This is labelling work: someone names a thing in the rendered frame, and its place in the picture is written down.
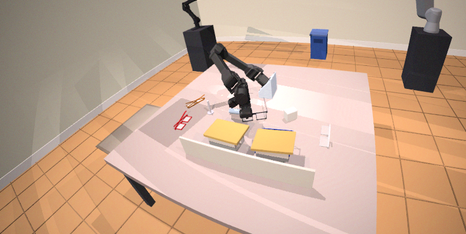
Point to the red glasses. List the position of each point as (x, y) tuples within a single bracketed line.
[(180, 125)]

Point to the long cream flat panel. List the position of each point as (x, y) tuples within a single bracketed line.
[(291, 174)]

